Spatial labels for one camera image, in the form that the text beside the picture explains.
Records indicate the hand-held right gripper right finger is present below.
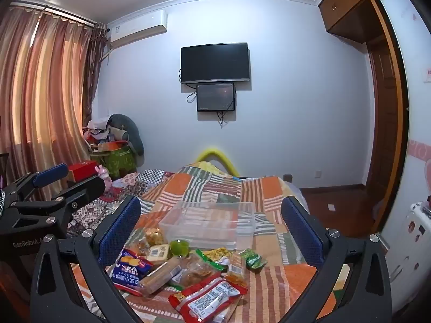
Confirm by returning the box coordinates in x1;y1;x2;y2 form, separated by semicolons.
280;196;393;323

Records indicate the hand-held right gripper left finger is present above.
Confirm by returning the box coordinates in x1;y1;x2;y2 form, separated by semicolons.
30;195;145;323

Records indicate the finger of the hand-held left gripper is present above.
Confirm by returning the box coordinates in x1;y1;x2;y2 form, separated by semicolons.
5;163;69;203
13;174;106;237

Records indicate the blue cracker packet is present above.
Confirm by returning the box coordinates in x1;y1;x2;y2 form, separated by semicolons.
111;248;154;292

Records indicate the cream bread cake packet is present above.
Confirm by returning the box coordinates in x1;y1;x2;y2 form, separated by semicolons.
146;244;172;265

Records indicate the long clear biscuit packet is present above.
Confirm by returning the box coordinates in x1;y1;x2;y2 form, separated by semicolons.
138;257;183;295

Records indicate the green jelly cup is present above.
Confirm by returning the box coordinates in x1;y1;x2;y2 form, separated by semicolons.
169;239;190;258

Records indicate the crispy rice snack packet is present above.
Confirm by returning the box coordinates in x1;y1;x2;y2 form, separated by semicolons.
175;254;220;287

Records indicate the clear plastic container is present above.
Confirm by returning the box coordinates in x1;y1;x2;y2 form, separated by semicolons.
158;201;256;251

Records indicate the red white label snack packet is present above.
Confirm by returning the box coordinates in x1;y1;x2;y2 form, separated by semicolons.
168;272;248;323

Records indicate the red box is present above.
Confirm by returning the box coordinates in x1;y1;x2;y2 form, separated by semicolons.
68;161;99;182

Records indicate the pink plush toy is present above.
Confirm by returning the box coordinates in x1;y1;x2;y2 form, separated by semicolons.
95;165;114;193

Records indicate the clear orange snack packet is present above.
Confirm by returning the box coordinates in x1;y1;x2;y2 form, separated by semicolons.
130;236;151;257

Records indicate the gold wrapped snack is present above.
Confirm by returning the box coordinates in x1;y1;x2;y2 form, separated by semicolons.
144;228;166;248

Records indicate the green patterned bag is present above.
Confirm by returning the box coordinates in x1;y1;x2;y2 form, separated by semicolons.
90;143;137;180

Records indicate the checkered patchwork quilt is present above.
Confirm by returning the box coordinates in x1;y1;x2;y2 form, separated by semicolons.
67;169;176;238

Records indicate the orange striped patchwork blanket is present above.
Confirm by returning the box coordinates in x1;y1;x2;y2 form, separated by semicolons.
69;163;341;323

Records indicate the small green snack packet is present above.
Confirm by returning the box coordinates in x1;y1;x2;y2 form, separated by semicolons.
240;248;269;270

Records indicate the pile of clothes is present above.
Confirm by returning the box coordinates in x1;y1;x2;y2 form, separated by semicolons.
82;118;130;150

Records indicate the orange edged biscuit packet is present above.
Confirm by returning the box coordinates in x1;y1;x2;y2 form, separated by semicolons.
224;252;248;285

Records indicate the grey curved pillow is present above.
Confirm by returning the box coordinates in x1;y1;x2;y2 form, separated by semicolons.
107;114;145;157

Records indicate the striped pink brown curtain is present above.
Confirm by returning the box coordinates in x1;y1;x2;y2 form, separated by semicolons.
0;3;109;204

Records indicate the yellow green snack packet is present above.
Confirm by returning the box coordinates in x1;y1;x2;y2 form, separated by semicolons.
195;247;237;270

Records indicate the white appliance with stickers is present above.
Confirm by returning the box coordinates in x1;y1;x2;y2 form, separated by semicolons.
384;202;431;314

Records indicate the yellow foam tube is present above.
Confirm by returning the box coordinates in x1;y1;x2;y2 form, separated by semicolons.
196;147;242;177

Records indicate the wooden door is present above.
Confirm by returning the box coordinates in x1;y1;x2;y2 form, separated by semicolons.
365;0;411;234

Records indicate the wooden overhead cabinet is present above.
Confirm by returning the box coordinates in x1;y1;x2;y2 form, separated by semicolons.
318;0;395;44

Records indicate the pink wall sticker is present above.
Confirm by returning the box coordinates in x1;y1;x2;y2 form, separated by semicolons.
409;139;431;189

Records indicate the small black wall monitor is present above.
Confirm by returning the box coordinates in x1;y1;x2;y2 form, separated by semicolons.
196;82;236;113

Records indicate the white wall air conditioner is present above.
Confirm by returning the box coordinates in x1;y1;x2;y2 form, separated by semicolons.
107;9;168;50

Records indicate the black wall television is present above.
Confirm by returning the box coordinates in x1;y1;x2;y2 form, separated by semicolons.
180;43;251;85

